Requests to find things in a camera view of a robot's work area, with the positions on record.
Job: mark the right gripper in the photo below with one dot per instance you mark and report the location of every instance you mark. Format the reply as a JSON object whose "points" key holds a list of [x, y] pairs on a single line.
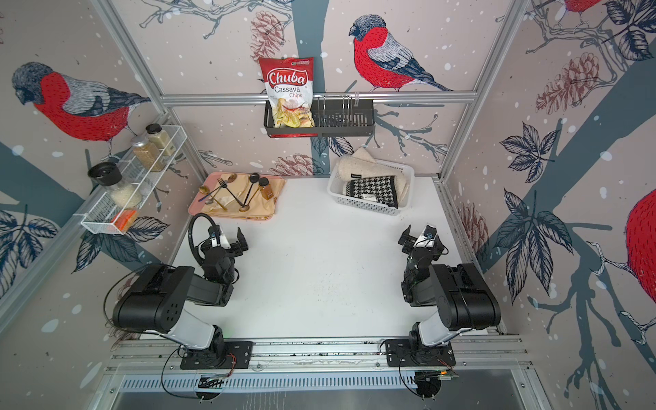
{"points": [[410, 243]]}

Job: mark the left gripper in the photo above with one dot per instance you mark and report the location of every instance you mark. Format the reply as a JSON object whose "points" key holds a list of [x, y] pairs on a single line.
{"points": [[235, 248]]}

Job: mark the black white patterned scarf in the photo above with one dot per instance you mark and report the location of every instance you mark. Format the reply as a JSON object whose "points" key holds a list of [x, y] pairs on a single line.
{"points": [[380, 190]]}

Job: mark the beige knitted scarf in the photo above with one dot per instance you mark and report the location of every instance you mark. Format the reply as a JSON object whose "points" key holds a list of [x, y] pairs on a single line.
{"points": [[361, 165]]}

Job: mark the white plastic basket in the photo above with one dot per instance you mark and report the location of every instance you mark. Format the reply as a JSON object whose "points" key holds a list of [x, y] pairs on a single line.
{"points": [[336, 185]]}

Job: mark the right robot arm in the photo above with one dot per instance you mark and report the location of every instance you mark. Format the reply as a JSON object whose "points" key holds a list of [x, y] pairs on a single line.
{"points": [[461, 297]]}

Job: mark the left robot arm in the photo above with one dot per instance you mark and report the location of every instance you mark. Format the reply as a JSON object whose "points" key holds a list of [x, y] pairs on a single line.
{"points": [[154, 304]]}

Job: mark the beige cloth on tray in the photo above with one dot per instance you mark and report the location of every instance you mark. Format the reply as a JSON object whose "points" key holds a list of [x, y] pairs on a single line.
{"points": [[256, 202]]}

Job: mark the small amber spice bottle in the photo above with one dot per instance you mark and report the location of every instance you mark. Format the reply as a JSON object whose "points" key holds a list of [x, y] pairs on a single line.
{"points": [[266, 189]]}

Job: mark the pink tray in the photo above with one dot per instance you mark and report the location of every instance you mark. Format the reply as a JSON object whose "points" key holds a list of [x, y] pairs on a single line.
{"points": [[197, 202]]}

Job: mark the black gold fork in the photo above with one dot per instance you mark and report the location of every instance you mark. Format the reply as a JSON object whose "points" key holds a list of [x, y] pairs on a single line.
{"points": [[224, 185]]}

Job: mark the gold spoon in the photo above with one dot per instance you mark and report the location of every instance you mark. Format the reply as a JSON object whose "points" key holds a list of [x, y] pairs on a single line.
{"points": [[209, 197]]}

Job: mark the black ladle spoon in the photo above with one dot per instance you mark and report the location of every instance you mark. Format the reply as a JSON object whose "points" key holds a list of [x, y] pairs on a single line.
{"points": [[254, 180]]}

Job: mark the small orange box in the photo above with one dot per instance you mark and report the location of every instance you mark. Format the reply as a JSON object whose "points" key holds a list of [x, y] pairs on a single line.
{"points": [[125, 220]]}

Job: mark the spice jar silver lid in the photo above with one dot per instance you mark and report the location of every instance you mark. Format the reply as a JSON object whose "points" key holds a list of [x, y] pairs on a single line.
{"points": [[147, 154]]}

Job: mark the spice jar black lid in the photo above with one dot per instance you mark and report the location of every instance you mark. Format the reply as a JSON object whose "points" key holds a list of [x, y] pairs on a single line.
{"points": [[161, 139]]}

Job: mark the large jar black lid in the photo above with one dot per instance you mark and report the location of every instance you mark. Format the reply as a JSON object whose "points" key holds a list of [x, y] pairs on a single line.
{"points": [[123, 194]]}

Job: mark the red cassava chips bag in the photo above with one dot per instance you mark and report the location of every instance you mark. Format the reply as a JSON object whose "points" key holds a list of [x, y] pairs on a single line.
{"points": [[289, 85]]}

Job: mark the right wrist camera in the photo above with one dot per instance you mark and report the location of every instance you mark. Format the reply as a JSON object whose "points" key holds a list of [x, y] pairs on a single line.
{"points": [[427, 238]]}

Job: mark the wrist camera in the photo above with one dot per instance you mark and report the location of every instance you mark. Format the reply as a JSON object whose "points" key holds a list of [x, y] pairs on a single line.
{"points": [[218, 238], [427, 238]]}

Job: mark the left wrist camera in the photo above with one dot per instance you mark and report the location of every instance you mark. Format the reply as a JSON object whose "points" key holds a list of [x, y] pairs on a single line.
{"points": [[218, 238]]}

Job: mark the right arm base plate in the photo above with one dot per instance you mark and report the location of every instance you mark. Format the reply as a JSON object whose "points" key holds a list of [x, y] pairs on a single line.
{"points": [[400, 352]]}

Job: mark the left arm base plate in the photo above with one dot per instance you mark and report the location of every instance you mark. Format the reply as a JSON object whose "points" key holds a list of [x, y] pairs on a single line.
{"points": [[234, 355]]}

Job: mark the white wire wall shelf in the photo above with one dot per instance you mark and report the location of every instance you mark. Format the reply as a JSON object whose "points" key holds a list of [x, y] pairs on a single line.
{"points": [[98, 218]]}

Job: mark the black wire wall basket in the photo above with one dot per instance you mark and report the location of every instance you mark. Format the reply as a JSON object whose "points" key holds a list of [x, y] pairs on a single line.
{"points": [[346, 117]]}

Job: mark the aluminium front rail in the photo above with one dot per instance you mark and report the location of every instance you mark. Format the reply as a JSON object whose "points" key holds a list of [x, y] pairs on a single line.
{"points": [[471, 351]]}

